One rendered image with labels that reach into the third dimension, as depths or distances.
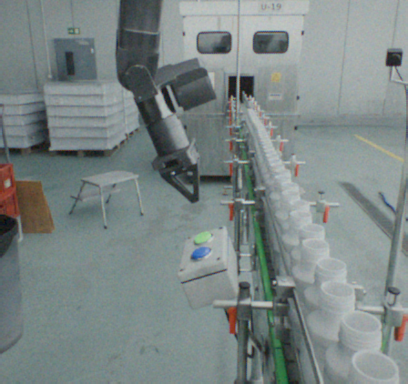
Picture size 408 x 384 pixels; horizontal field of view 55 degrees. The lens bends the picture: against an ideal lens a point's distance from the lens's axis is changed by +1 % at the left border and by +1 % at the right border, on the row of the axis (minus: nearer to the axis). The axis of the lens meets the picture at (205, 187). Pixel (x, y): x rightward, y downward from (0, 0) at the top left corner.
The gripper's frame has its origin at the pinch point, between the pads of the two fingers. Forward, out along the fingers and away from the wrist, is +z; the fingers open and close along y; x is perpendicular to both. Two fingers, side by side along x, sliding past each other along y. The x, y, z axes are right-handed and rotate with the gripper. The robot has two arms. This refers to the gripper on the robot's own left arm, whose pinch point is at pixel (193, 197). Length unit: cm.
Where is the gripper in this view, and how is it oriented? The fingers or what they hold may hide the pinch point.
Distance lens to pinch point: 68.6
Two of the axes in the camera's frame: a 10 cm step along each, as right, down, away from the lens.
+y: 0.6, -3.0, 9.5
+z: 3.6, 8.9, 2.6
